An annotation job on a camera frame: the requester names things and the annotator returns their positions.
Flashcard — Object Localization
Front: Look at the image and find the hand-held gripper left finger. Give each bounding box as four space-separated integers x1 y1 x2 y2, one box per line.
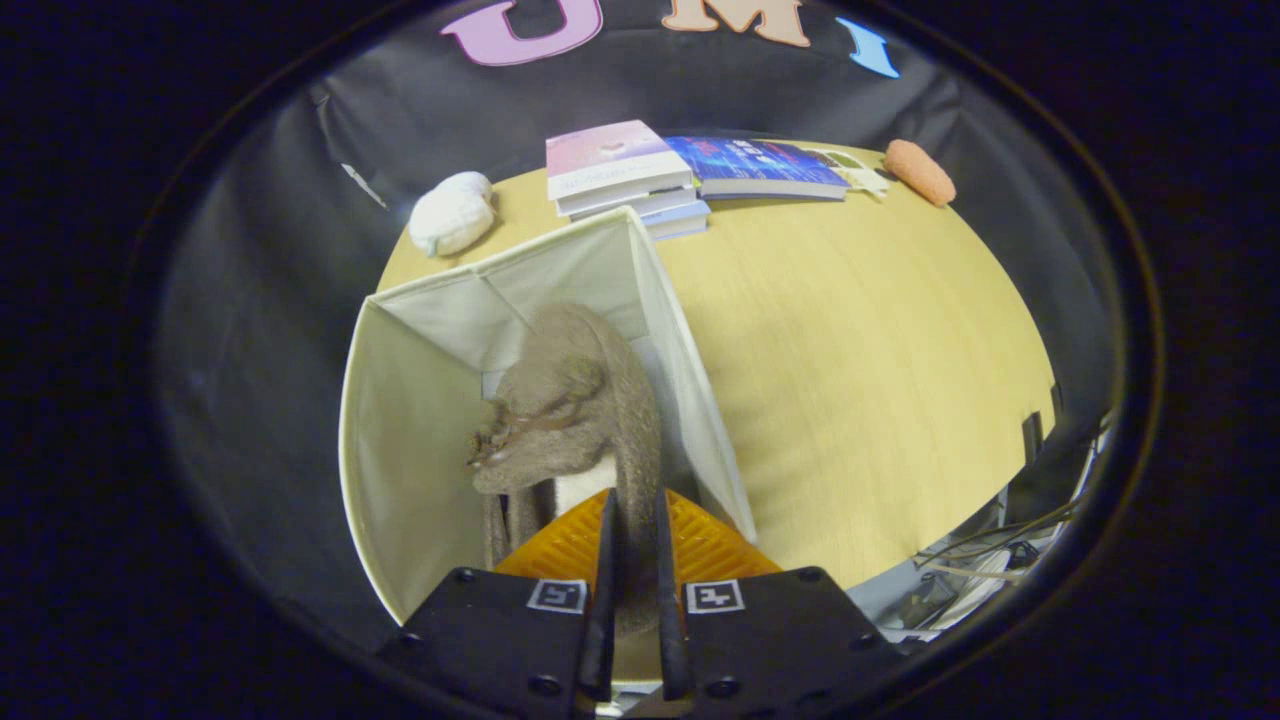
375 488 618 706

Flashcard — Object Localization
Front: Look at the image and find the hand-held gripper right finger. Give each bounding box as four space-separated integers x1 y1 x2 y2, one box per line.
655 488 906 706

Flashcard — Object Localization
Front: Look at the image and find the beige fabric storage box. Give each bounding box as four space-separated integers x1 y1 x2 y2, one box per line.
338 205 758 693

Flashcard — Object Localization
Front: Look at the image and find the white plush toy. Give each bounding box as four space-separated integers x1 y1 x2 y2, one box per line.
407 171 497 259

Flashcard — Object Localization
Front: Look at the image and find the light blue book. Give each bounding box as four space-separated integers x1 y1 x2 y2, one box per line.
640 200 712 242

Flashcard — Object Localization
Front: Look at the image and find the white book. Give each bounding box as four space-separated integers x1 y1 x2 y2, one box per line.
568 186 701 225

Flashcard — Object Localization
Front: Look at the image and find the white paper leaflet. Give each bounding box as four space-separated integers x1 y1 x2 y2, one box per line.
808 148 893 199

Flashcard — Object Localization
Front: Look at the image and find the dark blue cover book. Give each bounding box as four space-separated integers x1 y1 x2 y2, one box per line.
664 136 852 201

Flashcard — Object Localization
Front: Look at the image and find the orange plush toy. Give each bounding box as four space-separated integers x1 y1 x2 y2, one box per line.
883 138 958 208

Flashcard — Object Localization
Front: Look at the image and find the pink cover book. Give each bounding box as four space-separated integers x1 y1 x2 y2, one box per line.
545 120 694 217

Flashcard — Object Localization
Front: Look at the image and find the tangle of cables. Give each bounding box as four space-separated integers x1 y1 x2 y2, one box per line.
900 485 1096 643

